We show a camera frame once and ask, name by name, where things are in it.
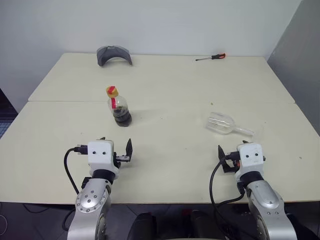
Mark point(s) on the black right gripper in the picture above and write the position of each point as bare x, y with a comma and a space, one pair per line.
229, 166

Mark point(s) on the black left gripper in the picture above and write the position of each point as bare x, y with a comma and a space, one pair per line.
123, 158

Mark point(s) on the clear plastic bottle red tape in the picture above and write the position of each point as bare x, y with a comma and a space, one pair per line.
122, 117

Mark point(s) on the yellow bottle cap red tape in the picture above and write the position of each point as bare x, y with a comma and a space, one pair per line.
112, 91

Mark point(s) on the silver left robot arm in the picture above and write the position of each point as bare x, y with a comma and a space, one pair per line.
92, 200

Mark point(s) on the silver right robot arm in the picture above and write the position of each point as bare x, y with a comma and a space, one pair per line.
267, 202

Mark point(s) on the clear plastic scoop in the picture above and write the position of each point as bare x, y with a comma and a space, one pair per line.
220, 122

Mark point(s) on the grey curved plastic piece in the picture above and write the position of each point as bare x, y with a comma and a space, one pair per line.
103, 53

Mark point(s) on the grey partition panel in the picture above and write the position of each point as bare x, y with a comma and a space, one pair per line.
297, 62

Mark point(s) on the black mesh crate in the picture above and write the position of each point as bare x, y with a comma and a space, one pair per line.
6, 117

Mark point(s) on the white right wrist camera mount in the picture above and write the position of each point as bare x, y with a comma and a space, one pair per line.
250, 157

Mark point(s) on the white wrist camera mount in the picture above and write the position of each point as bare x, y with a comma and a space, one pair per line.
250, 157
100, 156

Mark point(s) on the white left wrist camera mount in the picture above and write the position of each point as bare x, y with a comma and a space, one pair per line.
100, 156

